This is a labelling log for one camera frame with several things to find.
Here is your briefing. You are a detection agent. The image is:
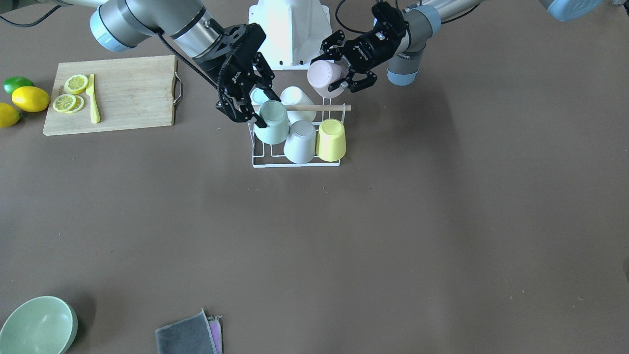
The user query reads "white wire cup rack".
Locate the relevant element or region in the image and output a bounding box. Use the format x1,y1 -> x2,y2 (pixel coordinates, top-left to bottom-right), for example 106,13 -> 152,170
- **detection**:
249,87 -> 352,168

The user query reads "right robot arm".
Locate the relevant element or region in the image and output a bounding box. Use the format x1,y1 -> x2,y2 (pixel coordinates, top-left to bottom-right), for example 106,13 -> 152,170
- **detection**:
49,0 -> 279,128

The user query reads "grey folded cloth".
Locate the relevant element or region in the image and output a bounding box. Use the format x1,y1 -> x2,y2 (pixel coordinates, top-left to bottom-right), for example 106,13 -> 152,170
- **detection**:
155,311 -> 215,354

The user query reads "yellow plastic knife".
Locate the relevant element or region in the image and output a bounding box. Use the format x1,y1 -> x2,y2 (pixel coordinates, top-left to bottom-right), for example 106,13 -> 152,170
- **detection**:
86,73 -> 101,124

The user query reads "lemon slice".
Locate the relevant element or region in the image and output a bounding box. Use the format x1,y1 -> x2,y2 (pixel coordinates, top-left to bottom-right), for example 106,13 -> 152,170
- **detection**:
65,95 -> 85,114
63,74 -> 88,95
52,93 -> 78,114

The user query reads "light blue cup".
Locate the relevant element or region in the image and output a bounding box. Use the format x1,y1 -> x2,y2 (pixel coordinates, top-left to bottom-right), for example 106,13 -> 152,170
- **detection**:
250,88 -> 269,106

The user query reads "green bowl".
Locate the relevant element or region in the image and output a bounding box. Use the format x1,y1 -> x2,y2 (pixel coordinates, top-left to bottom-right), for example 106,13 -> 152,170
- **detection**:
0,295 -> 78,354

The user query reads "yellow cup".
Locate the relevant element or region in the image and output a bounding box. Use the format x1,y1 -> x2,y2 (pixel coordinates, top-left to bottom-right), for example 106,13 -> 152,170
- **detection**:
316,118 -> 346,163

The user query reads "bamboo cutting board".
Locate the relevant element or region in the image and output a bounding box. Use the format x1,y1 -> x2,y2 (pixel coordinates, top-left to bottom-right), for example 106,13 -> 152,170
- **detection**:
43,55 -> 182,135

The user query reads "cream cup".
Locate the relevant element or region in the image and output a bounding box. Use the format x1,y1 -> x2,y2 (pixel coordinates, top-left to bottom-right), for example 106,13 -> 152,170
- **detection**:
280,87 -> 316,124

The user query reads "grey cup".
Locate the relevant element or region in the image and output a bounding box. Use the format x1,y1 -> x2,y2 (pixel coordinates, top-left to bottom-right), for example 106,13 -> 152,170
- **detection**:
284,120 -> 316,164

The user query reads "pink cup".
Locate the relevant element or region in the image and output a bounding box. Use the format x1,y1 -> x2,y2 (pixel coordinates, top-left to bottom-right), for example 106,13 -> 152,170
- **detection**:
306,60 -> 347,99

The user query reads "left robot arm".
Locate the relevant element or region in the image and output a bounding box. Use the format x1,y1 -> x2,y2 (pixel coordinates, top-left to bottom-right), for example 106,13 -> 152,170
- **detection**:
308,0 -> 481,93

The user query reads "green cup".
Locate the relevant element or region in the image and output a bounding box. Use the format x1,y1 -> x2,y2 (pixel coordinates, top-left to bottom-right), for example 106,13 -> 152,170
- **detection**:
254,100 -> 289,144

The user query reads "green lime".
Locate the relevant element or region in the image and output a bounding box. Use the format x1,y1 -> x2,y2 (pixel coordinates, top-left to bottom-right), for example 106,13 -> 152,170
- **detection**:
3,76 -> 34,95

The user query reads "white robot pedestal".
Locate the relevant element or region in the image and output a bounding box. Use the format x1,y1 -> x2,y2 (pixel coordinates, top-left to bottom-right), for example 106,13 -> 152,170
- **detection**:
249,0 -> 332,70

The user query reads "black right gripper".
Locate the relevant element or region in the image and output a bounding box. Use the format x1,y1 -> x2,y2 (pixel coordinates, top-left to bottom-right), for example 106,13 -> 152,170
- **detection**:
193,23 -> 281,128

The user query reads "pink cloth under grey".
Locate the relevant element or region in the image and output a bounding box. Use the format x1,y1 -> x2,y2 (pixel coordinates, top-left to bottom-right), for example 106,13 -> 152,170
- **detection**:
207,316 -> 223,354

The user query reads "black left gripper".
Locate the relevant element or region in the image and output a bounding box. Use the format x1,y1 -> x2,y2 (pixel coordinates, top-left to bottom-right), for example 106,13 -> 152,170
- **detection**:
311,1 -> 409,94

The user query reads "yellow lemon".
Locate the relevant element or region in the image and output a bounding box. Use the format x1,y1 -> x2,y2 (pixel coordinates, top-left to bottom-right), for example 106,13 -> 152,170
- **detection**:
11,87 -> 50,112
0,102 -> 21,128

